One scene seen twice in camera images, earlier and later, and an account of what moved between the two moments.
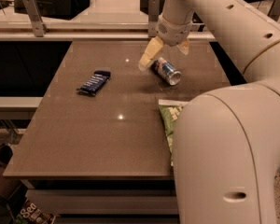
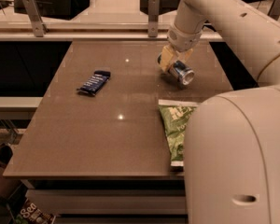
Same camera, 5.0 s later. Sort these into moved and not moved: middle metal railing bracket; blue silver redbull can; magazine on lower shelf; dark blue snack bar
Moved: blue silver redbull can
Not moved: middle metal railing bracket; dark blue snack bar; magazine on lower shelf
